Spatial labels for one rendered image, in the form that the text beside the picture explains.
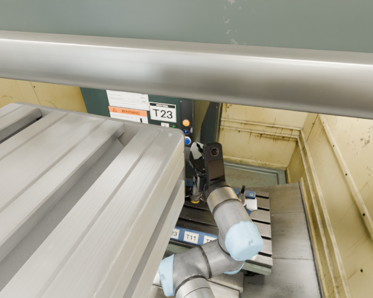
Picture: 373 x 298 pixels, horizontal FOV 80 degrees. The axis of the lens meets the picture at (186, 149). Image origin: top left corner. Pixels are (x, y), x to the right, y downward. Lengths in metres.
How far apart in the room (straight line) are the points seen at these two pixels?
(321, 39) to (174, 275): 0.49
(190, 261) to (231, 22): 0.48
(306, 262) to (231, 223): 1.05
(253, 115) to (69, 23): 1.77
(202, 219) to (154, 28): 1.29
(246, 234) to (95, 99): 0.71
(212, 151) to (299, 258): 1.09
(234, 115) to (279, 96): 1.77
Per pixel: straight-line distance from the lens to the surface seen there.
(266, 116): 1.94
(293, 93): 0.18
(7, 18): 0.29
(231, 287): 1.46
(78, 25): 0.24
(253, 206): 1.12
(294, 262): 1.52
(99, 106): 0.93
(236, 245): 0.48
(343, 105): 0.19
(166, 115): 0.81
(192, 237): 1.31
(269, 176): 2.23
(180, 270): 0.55
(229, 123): 1.98
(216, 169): 0.57
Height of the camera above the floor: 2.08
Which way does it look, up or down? 38 degrees down
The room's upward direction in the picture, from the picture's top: straight up
